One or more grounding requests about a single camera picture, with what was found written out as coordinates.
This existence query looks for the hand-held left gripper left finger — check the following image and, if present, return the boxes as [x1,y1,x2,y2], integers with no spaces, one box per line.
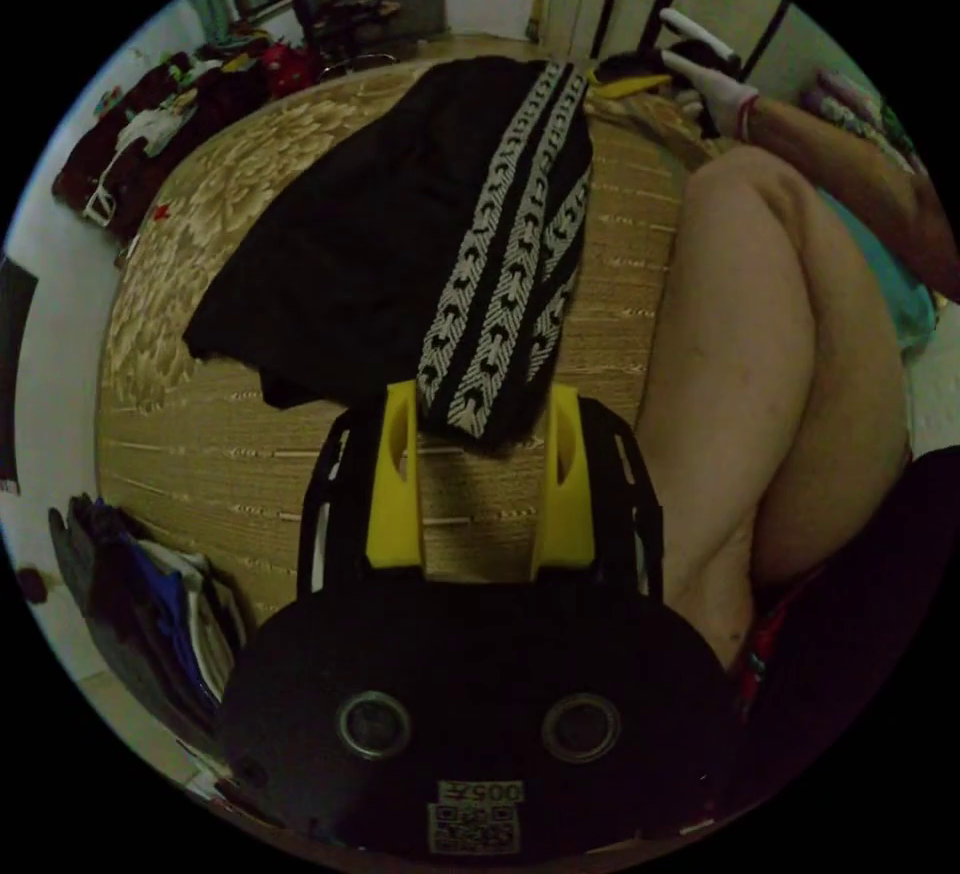
[365,378,426,569]

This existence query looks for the person's right hand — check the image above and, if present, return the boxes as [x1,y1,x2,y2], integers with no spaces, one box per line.
[659,50,760,140]

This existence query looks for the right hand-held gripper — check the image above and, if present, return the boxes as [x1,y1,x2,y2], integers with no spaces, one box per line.
[587,39,740,112]

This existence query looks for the black shorts with patterned stripes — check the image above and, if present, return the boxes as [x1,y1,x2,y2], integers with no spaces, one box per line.
[182,56,598,452]

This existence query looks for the pile of dark red clothes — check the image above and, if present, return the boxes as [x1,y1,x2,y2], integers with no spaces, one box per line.
[50,39,318,245]

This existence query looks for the pile of blue and grey clothes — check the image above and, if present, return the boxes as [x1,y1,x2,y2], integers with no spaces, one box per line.
[47,492,250,729]

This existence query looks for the floral pillow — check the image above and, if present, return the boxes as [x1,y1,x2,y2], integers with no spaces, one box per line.
[800,67,921,174]

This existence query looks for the person's body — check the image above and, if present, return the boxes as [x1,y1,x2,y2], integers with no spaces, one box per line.
[635,144,960,729]

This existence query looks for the person's right forearm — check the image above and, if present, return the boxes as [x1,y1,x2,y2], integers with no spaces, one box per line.
[746,96,955,294]

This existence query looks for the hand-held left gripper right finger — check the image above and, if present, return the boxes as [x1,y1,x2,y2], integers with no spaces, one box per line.
[527,386,598,566]

